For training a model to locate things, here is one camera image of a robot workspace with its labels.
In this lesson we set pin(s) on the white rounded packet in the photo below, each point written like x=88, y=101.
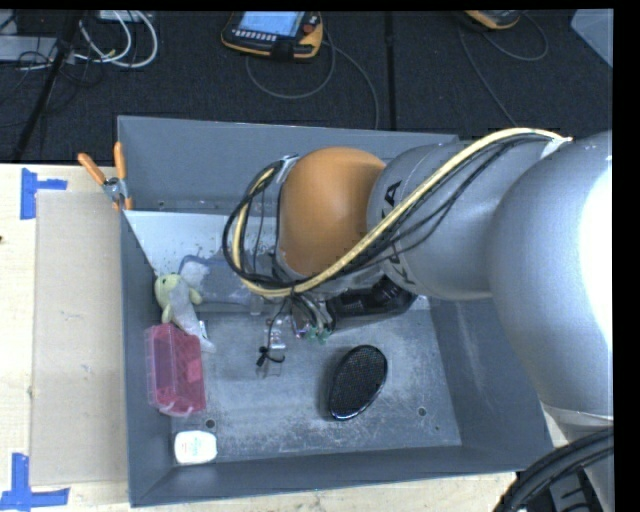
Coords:
x=196, y=447

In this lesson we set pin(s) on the pink clear plastic box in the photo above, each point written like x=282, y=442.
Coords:
x=175, y=370

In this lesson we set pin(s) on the black cylinder on white bracket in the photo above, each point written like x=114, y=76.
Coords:
x=372, y=299

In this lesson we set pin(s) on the clear plastic wrapper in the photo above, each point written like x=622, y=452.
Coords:
x=186, y=312

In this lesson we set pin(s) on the black oval mesh object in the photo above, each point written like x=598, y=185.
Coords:
x=358, y=382

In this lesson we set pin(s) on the grey metal bin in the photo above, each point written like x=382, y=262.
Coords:
x=280, y=395

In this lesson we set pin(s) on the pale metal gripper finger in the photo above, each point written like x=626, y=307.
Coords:
x=272, y=367
x=256, y=305

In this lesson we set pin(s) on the brown cardboard board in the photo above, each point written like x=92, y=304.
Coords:
x=75, y=340

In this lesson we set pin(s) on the yellow-green toy animal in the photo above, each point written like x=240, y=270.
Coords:
x=167, y=290

